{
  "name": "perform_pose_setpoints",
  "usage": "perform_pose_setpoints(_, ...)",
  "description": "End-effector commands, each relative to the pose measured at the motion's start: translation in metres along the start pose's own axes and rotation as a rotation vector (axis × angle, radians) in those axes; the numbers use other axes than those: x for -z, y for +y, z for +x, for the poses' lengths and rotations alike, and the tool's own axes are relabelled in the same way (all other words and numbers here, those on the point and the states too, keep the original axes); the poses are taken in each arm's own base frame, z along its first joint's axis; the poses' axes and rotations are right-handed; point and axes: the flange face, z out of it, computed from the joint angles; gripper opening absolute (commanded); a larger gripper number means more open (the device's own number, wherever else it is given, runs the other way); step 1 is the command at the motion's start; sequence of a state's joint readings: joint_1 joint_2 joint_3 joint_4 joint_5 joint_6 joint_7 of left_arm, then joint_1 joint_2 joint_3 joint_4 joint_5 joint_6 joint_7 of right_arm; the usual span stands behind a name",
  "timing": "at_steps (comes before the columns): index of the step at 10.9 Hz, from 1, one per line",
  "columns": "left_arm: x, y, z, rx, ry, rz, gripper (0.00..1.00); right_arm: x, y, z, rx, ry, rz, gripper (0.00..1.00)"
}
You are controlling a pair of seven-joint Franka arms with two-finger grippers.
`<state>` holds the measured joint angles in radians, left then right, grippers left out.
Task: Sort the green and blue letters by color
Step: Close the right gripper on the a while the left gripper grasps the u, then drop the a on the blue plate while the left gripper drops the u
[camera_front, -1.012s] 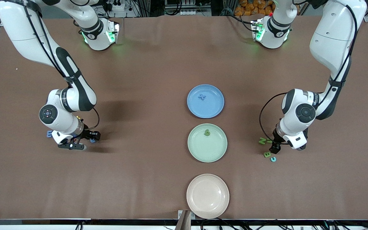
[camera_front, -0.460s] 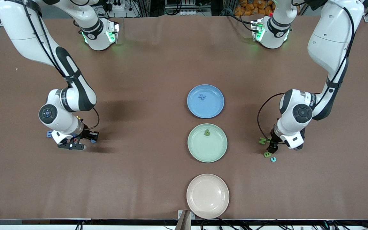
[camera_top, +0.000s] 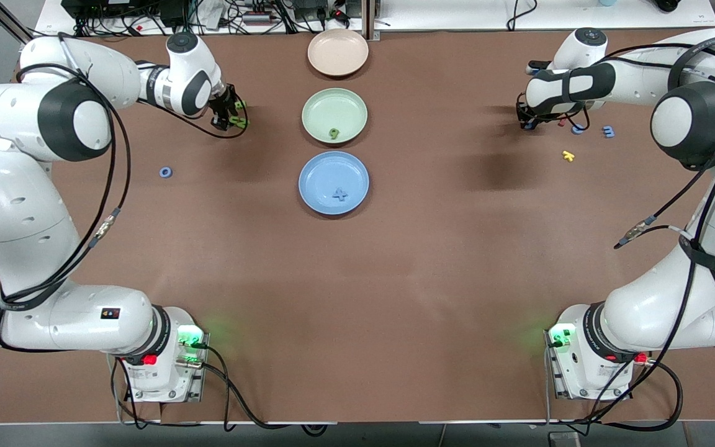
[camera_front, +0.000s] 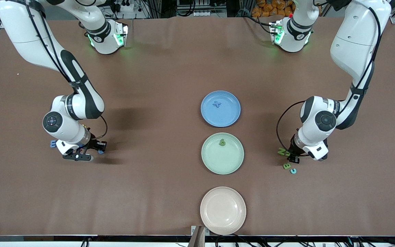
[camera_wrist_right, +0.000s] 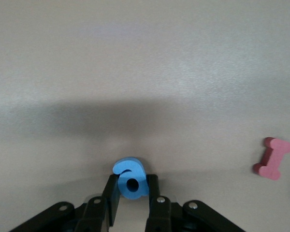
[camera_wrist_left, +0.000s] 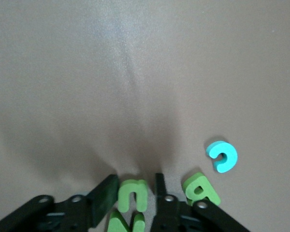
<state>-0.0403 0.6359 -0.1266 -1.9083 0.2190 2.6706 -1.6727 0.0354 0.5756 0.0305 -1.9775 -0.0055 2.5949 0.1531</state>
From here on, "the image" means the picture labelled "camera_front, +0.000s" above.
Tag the white power strip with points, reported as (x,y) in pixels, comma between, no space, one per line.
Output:
(125,7)

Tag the beige plate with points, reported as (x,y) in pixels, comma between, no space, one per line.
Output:
(223,211)

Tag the green digit 6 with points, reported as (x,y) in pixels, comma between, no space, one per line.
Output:
(222,143)

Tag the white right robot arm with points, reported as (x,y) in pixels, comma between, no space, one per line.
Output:
(67,132)

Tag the blue letter X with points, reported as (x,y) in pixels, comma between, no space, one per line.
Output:
(217,104)

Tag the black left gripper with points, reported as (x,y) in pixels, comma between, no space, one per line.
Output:
(293,150)

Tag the metal table bracket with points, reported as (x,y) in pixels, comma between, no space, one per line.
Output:
(197,238)

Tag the blue plate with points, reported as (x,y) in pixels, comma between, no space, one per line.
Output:
(226,115)

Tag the green letter N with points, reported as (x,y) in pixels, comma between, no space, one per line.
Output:
(281,151)

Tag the blue letter E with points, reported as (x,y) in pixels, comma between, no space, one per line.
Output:
(52,144)

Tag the grey power strip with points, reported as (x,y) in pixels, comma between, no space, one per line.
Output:
(207,13)

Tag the green letter B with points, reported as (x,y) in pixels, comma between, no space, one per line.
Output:
(286,166)

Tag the orange fruit bag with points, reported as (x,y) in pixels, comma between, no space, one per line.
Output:
(269,8)

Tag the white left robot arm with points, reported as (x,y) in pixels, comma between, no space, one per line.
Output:
(309,137)

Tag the green plate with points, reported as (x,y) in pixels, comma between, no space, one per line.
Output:
(222,157)

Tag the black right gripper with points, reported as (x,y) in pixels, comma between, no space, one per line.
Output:
(95,143)

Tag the teal letter c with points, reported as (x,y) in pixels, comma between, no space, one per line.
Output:
(291,171)

